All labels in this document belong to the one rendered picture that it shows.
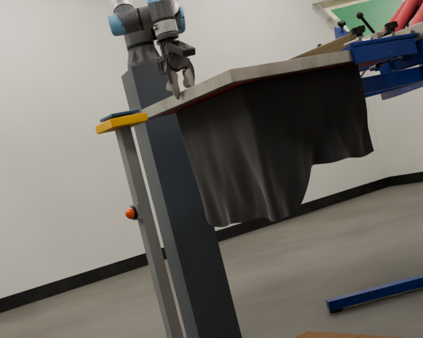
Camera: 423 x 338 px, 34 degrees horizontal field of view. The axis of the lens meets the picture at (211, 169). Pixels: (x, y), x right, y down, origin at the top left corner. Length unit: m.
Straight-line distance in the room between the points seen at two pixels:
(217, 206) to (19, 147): 3.78
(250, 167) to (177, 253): 0.75
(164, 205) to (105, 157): 3.46
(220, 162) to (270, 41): 5.24
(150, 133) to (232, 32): 4.49
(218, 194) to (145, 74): 0.71
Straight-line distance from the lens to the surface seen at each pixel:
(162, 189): 2.77
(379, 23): 4.10
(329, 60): 2.22
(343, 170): 7.74
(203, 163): 2.35
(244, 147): 2.15
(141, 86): 2.80
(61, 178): 6.05
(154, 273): 2.23
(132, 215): 2.19
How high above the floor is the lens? 0.74
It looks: level
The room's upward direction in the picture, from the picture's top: 14 degrees counter-clockwise
